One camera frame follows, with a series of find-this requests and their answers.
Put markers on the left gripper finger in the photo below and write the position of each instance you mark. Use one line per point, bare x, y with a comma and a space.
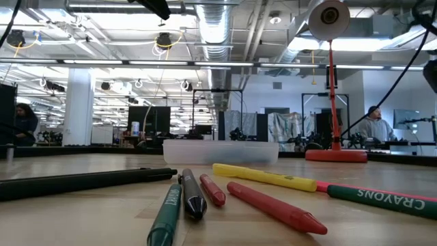
155, 8

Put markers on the green crayon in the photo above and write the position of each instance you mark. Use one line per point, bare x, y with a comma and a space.
382, 201
167, 213

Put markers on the clear supply box pink lid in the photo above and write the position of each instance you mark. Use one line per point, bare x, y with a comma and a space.
218, 152

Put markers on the pink highlighter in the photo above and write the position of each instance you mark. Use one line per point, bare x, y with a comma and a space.
321, 186

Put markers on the black pen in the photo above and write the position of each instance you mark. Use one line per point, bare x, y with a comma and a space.
85, 181

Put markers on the black marker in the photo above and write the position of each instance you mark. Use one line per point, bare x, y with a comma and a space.
193, 194

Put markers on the yellow highlighter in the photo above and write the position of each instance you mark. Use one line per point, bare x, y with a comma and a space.
266, 176

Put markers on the long red crayon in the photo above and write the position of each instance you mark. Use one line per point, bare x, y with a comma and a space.
273, 206

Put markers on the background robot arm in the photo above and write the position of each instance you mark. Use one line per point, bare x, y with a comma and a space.
356, 140
236, 134

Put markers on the black boom stand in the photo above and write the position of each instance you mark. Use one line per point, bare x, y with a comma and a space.
434, 130

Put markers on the person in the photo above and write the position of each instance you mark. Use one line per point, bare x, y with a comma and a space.
375, 128
25, 124

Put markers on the black computer monitor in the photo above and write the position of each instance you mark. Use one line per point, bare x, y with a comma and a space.
150, 119

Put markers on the black cabinet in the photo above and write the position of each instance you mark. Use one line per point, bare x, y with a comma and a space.
262, 128
322, 126

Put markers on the white wipes canister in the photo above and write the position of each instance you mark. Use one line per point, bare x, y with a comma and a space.
135, 129

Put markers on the red desk lamp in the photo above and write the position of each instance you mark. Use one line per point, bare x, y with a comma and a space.
336, 156

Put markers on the small black monitor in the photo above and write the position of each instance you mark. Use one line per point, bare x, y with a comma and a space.
203, 130

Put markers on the white cabinet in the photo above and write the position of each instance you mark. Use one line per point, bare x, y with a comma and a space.
102, 135

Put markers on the grey marbled curtain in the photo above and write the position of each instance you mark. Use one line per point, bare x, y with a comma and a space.
290, 126
244, 121

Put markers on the large black panel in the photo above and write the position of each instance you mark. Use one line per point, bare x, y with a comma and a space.
7, 112

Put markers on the short red crayon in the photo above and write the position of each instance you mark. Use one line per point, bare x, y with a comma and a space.
213, 191

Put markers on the black ceiling camera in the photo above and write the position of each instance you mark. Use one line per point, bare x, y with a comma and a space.
16, 37
164, 41

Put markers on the wall mounted monitor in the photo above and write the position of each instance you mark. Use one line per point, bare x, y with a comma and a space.
406, 119

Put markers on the black metal rig frame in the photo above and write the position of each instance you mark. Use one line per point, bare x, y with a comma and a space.
317, 94
218, 90

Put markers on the small grey metal post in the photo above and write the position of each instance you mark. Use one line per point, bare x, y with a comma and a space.
10, 153

